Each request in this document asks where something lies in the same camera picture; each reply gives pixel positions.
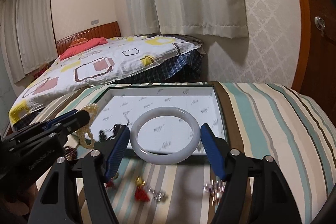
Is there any metal door handle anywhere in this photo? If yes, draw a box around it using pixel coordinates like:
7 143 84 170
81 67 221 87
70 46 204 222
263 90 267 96
314 15 326 37

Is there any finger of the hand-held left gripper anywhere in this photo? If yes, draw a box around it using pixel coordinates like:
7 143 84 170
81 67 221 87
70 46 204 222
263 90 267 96
39 109 79 131
16 109 91 141

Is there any silver crystal brooch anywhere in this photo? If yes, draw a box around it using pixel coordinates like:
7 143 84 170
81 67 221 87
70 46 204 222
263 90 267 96
204 180 225 204

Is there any white pleated curtain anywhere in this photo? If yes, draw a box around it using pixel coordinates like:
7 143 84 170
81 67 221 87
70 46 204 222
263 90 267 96
0 0 58 87

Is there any brown wooden door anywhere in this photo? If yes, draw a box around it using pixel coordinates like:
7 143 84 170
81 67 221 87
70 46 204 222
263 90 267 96
285 0 336 115

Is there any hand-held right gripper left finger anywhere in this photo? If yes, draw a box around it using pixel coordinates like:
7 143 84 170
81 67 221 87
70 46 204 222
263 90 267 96
29 124 131 224

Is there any bed with patterned quilt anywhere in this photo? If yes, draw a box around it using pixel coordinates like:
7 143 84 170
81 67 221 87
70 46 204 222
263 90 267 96
9 34 204 130

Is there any white jade bangle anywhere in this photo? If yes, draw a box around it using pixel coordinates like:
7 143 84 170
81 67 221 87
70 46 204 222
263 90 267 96
130 106 201 164

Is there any red pillow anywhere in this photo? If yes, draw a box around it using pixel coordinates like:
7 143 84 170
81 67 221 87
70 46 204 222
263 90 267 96
59 38 108 61

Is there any small dark ornament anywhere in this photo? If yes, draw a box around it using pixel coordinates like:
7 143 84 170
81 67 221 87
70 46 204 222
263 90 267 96
98 124 120 141

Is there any yellow bead necklace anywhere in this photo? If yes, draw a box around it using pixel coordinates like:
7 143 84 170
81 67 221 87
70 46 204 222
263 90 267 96
76 103 99 150

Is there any dark red bead bracelet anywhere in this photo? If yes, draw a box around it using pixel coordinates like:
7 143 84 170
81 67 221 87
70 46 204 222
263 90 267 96
63 145 78 162

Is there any blue plaid sheet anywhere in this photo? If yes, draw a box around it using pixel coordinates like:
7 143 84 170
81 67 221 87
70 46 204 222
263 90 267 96
115 49 203 84

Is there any small silver ornament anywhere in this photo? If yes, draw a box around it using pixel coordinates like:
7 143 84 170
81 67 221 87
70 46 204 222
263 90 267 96
152 187 169 202

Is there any wooden headboard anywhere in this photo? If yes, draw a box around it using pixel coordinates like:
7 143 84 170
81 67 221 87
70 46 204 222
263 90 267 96
55 21 122 56

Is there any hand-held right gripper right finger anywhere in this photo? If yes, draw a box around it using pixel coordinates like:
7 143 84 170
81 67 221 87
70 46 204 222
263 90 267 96
200 123 302 224

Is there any gold charm with red tassel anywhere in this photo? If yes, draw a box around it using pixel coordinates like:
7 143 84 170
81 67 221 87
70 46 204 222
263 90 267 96
134 176 153 201

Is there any white box with green rim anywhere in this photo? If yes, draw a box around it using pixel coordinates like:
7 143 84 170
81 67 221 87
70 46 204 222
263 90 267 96
76 84 229 161

